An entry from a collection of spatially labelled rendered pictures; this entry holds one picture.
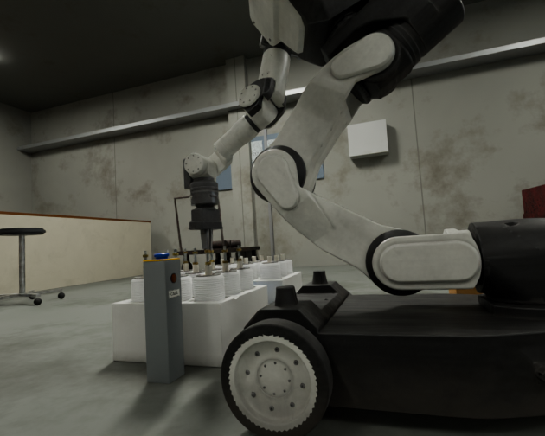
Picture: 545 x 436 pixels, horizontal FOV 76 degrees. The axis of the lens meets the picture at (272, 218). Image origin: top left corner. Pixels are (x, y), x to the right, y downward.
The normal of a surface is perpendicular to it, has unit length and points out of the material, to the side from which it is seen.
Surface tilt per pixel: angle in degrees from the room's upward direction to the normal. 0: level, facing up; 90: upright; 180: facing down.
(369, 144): 90
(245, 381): 90
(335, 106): 111
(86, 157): 90
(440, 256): 90
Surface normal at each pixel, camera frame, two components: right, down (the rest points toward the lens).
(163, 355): -0.33, -0.05
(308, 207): -0.07, 0.30
